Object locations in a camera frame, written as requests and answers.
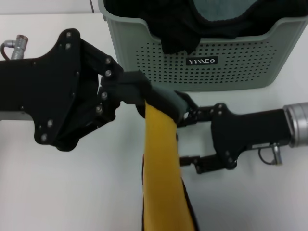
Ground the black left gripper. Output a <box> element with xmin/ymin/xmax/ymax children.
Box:
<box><xmin>0</xmin><ymin>28</ymin><xmax>121</xmax><ymax>152</ymax></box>

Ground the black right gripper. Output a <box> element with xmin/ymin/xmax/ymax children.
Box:
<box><xmin>174</xmin><ymin>90</ymin><xmax>294</xmax><ymax>175</ymax></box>

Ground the yellow towel with black trim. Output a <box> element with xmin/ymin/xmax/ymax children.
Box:
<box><xmin>135</xmin><ymin>84</ymin><xmax>202</xmax><ymax>231</ymax></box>

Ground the grey-green perforated storage basket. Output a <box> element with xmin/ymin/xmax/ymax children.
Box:
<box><xmin>97</xmin><ymin>0</ymin><xmax>308</xmax><ymax>93</ymax></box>

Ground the teal grey towel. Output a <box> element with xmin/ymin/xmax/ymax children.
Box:
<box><xmin>192</xmin><ymin>0</ymin><xmax>257</xmax><ymax>23</ymax></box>

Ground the silver cable plug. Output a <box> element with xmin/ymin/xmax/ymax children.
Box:
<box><xmin>0</xmin><ymin>34</ymin><xmax>30</xmax><ymax>61</ymax></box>
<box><xmin>258</xmin><ymin>142</ymin><xmax>284</xmax><ymax>167</ymax></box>

